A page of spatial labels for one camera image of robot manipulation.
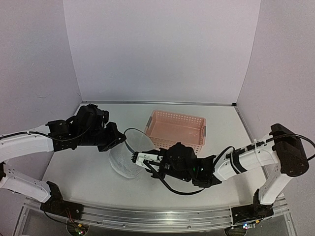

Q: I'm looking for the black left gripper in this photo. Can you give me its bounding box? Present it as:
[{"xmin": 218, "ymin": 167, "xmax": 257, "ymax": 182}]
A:
[{"xmin": 78, "ymin": 122, "xmax": 126, "ymax": 152}]

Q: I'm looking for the white mesh laundry bag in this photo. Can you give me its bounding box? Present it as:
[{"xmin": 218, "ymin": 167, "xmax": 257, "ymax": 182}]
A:
[{"xmin": 109, "ymin": 128, "xmax": 155, "ymax": 179}]

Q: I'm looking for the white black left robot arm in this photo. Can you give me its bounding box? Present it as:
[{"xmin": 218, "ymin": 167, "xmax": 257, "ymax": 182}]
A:
[{"xmin": 0, "ymin": 120, "xmax": 126, "ymax": 219}]

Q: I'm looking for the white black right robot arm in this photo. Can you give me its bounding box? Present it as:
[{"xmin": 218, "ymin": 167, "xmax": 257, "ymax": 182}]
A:
[{"xmin": 133, "ymin": 123, "xmax": 314, "ymax": 225}]

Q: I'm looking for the pink perforated plastic basket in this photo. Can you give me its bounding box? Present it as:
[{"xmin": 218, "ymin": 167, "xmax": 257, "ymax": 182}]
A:
[{"xmin": 144, "ymin": 110, "xmax": 206, "ymax": 154}]

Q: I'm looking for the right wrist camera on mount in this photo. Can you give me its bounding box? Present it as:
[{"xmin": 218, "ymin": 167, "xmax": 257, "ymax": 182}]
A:
[{"xmin": 131, "ymin": 142, "xmax": 199, "ymax": 173}]

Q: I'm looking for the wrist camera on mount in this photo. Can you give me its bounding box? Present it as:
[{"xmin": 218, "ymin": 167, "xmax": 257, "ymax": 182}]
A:
[
  {"xmin": 131, "ymin": 142, "xmax": 199, "ymax": 173},
  {"xmin": 72, "ymin": 104, "xmax": 109, "ymax": 134}
]

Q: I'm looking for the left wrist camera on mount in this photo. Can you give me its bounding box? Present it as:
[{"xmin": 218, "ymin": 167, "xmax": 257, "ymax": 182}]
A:
[{"xmin": 72, "ymin": 104, "xmax": 109, "ymax": 134}]

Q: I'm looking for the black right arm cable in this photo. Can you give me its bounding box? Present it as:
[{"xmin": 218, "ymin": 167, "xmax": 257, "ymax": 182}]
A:
[{"xmin": 159, "ymin": 134, "xmax": 315, "ymax": 196}]

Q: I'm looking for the aluminium front rail frame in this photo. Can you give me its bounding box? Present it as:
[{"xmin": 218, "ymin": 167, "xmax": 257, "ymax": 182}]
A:
[{"xmin": 13, "ymin": 195, "xmax": 297, "ymax": 236}]

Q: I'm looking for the aluminium rail at table back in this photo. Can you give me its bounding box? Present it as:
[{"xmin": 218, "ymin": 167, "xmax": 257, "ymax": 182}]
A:
[{"xmin": 82, "ymin": 100, "xmax": 237, "ymax": 107}]

